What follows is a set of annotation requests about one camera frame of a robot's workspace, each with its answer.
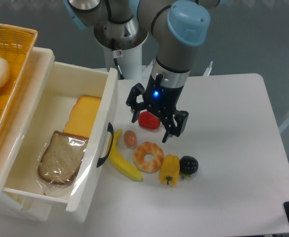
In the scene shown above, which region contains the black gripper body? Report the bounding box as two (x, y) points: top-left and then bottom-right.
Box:
(143, 76), (183, 116)

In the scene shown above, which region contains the brown egg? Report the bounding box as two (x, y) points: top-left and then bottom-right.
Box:
(124, 130), (137, 148)

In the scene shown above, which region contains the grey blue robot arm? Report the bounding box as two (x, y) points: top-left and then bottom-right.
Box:
(64, 0), (221, 140)

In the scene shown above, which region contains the red bell pepper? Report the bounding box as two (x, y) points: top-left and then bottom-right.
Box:
(138, 111), (161, 130)

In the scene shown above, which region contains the black blackberry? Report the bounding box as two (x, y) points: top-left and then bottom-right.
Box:
(179, 156), (199, 178)

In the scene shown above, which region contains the yellow bell pepper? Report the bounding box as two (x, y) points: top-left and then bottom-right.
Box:
(158, 154), (180, 186)

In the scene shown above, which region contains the yellow banana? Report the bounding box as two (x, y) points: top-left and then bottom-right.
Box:
(108, 129), (143, 182)

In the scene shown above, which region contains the white drawer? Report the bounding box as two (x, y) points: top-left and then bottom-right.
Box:
(3, 62), (118, 222)

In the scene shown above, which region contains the brown bread slice in bag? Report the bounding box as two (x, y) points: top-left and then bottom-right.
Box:
(37, 131), (88, 185)

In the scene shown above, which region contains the yellow woven basket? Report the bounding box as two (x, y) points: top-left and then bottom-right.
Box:
(0, 23), (38, 134)

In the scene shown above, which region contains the white drawer cabinet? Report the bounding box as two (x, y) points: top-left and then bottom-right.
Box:
(0, 47), (55, 221)

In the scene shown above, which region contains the orange shrimp ring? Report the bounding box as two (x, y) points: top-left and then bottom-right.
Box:
(133, 141), (165, 174)

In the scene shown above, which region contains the black drawer handle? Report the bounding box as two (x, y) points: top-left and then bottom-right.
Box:
(96, 122), (115, 168)

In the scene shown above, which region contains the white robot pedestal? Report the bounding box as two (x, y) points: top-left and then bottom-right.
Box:
(101, 34), (148, 80)

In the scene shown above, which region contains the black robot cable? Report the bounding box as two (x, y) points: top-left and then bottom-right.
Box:
(111, 37), (125, 80)

